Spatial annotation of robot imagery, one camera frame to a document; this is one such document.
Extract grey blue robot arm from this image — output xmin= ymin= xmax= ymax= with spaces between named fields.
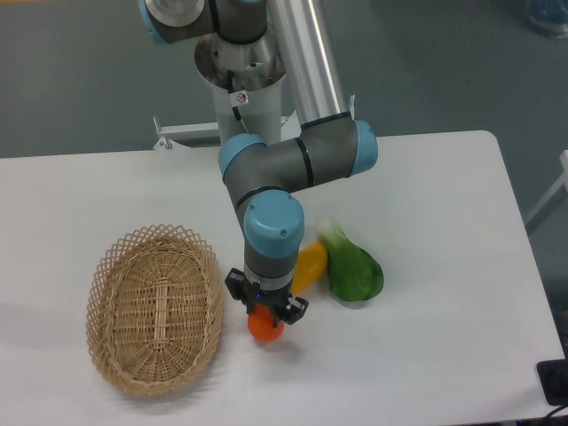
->
xmin=138 ymin=1 xmax=378 ymax=326

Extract orange fruit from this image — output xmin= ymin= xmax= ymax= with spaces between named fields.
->
xmin=248 ymin=304 xmax=284 ymax=342

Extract black device at table edge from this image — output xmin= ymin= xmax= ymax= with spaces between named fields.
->
xmin=536 ymin=359 xmax=567 ymax=406

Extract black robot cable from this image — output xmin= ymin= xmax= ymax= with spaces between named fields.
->
xmin=225 ymin=69 xmax=249 ymax=133

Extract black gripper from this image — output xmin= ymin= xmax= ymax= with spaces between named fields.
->
xmin=225 ymin=268 xmax=309 ymax=327

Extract yellow mango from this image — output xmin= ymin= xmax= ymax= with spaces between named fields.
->
xmin=291 ymin=242 xmax=327 ymax=295

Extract blue bag in corner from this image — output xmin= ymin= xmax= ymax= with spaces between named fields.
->
xmin=525 ymin=0 xmax=567 ymax=39

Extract green bok choy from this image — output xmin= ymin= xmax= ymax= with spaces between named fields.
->
xmin=315 ymin=217 xmax=384 ymax=303

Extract white frame at right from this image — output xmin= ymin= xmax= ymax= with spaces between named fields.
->
xmin=524 ymin=150 xmax=567 ymax=234

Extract woven wicker basket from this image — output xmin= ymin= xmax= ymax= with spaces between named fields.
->
xmin=86 ymin=224 xmax=224 ymax=396

